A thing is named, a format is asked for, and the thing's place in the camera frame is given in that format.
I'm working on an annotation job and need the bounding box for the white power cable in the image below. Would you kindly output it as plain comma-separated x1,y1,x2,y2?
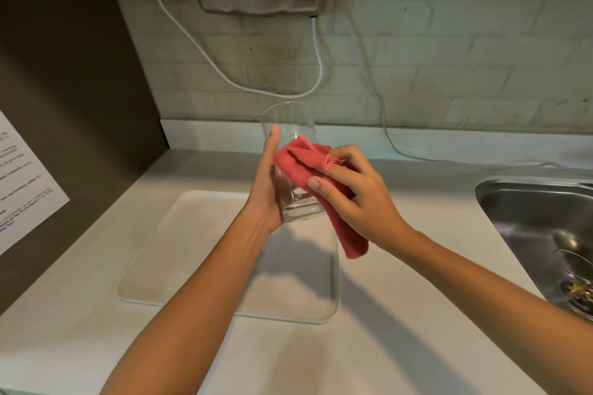
78,0,324,99

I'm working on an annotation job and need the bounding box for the person's left forearm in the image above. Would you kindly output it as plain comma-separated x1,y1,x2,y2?
99,205,271,395

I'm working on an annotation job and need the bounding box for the clear drinking glass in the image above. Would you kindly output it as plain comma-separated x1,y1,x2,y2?
261,102,325,223

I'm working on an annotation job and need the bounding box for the white printed paper notice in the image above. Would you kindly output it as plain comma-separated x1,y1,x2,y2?
0,110,70,256

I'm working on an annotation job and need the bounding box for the person's left hand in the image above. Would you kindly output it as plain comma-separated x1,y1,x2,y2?
244,124,284,234

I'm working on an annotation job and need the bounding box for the stainless steel sink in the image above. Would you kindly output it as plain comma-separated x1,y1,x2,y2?
474,177,593,321

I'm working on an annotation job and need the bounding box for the person's right hand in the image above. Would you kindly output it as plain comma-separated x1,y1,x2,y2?
307,145,414,256

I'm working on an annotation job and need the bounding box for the person's right forearm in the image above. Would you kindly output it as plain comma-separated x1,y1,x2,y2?
368,229,593,395

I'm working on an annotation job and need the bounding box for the sink drain strainer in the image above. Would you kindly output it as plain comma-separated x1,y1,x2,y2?
558,279,593,312

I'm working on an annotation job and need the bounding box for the red microfiber cloth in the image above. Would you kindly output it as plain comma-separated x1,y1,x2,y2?
273,135,370,260

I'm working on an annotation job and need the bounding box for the white rectangular tray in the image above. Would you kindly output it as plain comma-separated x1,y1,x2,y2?
117,190,341,325

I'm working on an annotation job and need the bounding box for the thin white cable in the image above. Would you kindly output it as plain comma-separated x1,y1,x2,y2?
340,0,593,173

